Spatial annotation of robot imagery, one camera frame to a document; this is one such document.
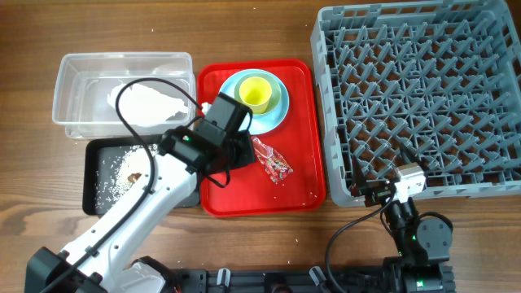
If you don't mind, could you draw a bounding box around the white rice pile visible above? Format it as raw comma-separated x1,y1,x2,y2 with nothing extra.
94,145,150,214

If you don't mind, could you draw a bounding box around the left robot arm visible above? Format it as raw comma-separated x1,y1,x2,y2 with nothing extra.
24,94,255,292

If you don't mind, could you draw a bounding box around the clear plastic bin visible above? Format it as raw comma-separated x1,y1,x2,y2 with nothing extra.
52,52,196,139

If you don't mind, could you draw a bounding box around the black tray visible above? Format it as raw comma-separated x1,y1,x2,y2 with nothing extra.
81,133,201,216

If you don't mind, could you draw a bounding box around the white napkin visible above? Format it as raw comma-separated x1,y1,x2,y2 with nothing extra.
119,84,189,127

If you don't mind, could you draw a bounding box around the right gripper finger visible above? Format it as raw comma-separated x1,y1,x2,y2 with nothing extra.
400,144,427,171
352,155,367,195

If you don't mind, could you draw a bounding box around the yellow cup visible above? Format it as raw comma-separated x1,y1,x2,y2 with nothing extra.
239,77,273,114

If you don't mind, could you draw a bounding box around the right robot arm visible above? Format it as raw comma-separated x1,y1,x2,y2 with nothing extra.
351,145,456,292

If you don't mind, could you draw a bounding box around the light blue plate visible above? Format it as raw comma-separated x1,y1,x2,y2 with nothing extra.
219,68,290,135

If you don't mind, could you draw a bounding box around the red serving tray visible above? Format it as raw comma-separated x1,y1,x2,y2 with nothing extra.
197,59,326,217

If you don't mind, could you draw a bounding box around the red candy wrapper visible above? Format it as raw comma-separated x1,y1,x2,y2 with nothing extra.
252,136,293,184

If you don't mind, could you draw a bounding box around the light green bowl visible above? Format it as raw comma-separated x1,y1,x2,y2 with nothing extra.
234,71,282,116

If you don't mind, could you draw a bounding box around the dark food lump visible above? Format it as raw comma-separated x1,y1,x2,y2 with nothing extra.
127,173,142,183

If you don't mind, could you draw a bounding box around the grey dishwasher rack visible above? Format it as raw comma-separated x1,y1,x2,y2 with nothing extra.
310,1,520,207

